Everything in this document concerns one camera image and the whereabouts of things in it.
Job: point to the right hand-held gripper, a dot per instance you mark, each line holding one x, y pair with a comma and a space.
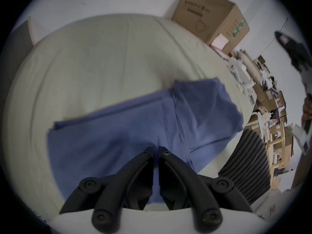
302, 138

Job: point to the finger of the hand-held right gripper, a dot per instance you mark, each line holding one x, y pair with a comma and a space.
297, 52

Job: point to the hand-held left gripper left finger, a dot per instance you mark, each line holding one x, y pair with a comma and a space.
114, 191

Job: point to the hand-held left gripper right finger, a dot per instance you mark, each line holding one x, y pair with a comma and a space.
187, 186

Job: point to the blue shirt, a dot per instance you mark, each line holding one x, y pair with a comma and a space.
136, 130

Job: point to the person's right hand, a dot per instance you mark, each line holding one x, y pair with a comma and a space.
307, 111

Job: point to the pile of cartons and clutter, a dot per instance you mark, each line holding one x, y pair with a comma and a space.
270, 121

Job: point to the person's body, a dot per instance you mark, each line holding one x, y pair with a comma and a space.
251, 164

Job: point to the large brown cardboard carton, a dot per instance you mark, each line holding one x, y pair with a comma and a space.
214, 16

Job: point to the bed with beige sheet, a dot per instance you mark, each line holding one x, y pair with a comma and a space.
97, 62

